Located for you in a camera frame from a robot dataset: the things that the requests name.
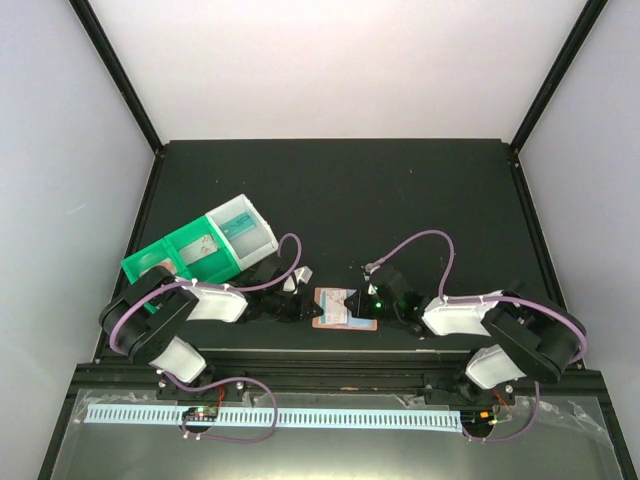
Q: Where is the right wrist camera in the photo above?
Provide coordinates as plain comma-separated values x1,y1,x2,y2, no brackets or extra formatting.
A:
363,259,385,274

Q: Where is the red circle card in bin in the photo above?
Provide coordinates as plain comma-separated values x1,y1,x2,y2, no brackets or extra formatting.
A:
139,258,177,277

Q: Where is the small circuit board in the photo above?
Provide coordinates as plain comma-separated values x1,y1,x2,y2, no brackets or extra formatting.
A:
182,406,219,422

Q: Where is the white slotted cable duct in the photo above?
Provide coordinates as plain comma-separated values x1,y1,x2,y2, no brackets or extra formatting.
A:
84,404,462,433

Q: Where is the teal card in bin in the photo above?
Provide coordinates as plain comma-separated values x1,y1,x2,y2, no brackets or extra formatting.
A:
220,212,261,241

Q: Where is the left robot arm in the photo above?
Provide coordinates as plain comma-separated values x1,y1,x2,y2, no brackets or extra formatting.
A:
99,256,324,399

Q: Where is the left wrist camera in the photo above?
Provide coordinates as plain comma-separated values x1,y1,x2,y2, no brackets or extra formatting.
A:
282,266,313,294

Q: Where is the left black frame post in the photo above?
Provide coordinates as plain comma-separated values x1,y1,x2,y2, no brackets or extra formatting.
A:
69,0,164,155

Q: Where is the black frame post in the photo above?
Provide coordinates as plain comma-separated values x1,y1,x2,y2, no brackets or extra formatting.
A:
510,0,608,154
69,0,164,155

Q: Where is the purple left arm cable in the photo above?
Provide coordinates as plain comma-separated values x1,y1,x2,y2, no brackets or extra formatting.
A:
108,233,304,444

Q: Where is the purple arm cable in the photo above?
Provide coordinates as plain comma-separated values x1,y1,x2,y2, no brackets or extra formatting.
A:
108,233,304,444
372,229,587,444

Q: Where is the grey card in bin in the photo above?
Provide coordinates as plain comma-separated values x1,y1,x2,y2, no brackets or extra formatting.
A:
179,234,218,265

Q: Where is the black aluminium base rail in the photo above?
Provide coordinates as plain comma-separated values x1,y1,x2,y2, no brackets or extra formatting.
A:
64,347,606,406

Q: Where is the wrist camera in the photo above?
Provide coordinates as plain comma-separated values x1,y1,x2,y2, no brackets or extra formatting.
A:
363,259,385,274
282,266,313,294

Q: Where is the pink leather card holder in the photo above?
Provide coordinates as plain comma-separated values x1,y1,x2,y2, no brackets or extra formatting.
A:
312,287,378,332

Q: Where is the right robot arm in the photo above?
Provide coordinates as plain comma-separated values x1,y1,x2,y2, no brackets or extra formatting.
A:
343,266,587,407

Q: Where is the white plastic bin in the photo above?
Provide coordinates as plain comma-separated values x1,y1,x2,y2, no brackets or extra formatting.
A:
205,194,278,271

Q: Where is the green plastic bin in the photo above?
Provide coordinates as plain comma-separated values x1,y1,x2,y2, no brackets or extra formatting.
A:
121,215,240,284

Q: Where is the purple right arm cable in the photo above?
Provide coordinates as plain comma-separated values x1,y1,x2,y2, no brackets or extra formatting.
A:
372,229,587,444

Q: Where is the flower card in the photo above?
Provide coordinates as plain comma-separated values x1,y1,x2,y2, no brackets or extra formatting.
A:
316,288,349,325

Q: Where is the right black frame post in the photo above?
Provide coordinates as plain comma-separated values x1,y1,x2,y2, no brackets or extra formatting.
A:
510,0,608,154

